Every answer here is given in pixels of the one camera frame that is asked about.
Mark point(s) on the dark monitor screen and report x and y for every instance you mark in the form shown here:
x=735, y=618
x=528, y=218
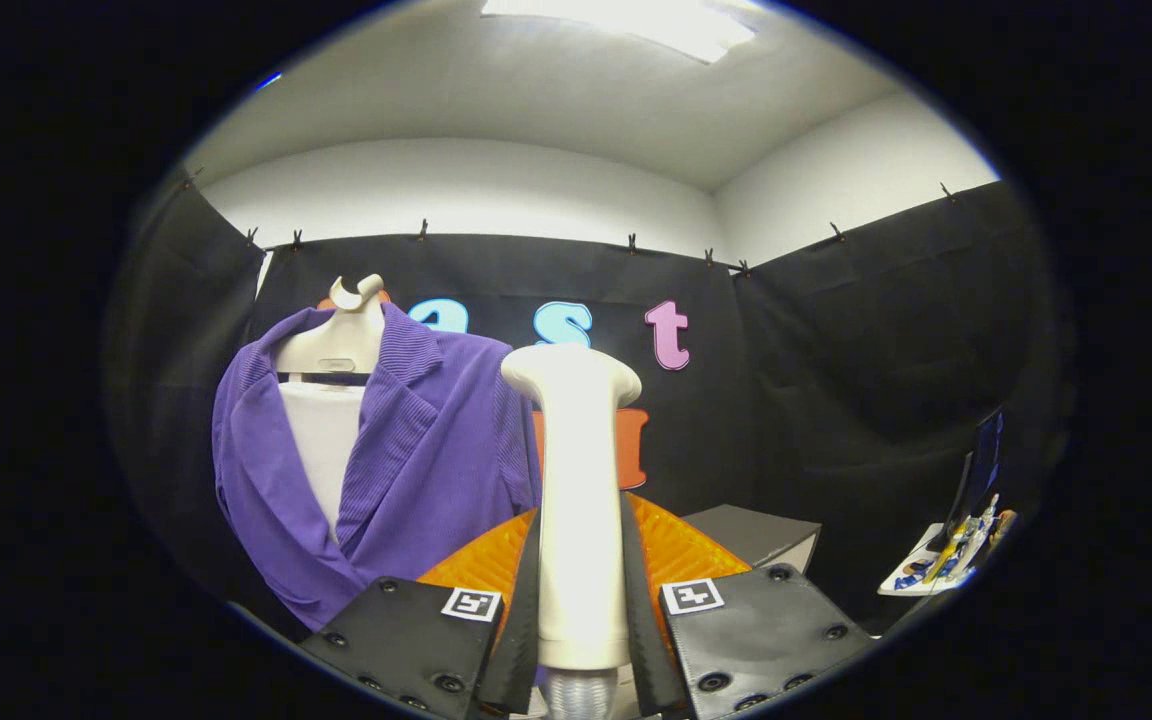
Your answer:
x=984, y=460

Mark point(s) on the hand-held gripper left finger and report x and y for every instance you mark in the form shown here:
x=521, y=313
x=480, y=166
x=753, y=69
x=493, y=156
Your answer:
x=524, y=620

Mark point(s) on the black backdrop cloth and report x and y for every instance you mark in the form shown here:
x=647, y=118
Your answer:
x=836, y=380

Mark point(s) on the grey top drawer cabinet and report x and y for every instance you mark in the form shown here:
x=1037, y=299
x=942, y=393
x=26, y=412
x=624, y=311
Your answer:
x=751, y=530

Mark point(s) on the white mannequin torso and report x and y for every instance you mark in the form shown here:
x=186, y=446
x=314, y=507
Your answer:
x=321, y=440

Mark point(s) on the ceiling light strip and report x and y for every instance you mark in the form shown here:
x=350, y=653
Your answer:
x=269, y=80

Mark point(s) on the white garment steamer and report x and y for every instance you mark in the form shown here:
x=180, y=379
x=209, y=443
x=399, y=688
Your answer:
x=581, y=520

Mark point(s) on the white side table with items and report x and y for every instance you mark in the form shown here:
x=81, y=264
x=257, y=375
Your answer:
x=921, y=575

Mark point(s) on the ceiling light panel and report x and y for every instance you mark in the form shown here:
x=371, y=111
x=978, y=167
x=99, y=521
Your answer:
x=636, y=20

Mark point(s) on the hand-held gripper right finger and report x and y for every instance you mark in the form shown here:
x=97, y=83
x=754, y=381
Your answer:
x=639, y=620

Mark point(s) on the row of black cloth clips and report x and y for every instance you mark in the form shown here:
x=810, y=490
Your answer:
x=423, y=229

